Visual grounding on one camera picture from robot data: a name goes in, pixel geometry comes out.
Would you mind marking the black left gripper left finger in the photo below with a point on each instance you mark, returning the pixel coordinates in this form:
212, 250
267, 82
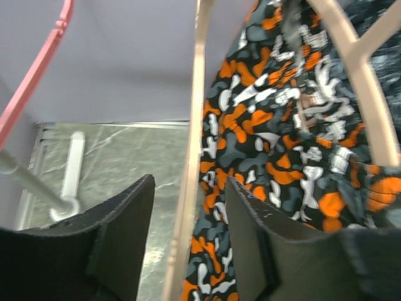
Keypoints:
95, 255

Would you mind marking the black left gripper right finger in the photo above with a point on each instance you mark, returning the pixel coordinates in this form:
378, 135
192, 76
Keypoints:
277, 258

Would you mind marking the orange camouflage shorts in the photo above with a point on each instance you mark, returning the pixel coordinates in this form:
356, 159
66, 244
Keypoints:
283, 120

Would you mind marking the pink empty hanger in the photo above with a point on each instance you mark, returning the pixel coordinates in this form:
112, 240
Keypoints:
19, 100

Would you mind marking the beige hanger with camouflage shorts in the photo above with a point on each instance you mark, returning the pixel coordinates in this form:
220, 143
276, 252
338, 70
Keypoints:
356, 51

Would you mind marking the dark leaf-print shorts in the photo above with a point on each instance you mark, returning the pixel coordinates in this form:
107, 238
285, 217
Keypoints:
386, 60

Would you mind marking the white metal clothes rack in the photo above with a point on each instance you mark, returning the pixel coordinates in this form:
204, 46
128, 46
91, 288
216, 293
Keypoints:
66, 205

